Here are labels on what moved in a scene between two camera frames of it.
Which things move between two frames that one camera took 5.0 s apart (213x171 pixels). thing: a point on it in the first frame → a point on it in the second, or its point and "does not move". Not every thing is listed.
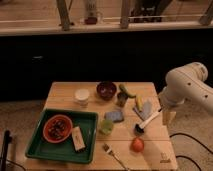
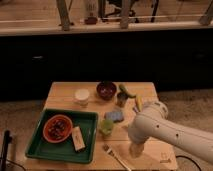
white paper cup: x=82 y=94 does not move
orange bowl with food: x=57 y=129 does not move
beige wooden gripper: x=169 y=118 → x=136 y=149
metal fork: x=107 y=148 does not move
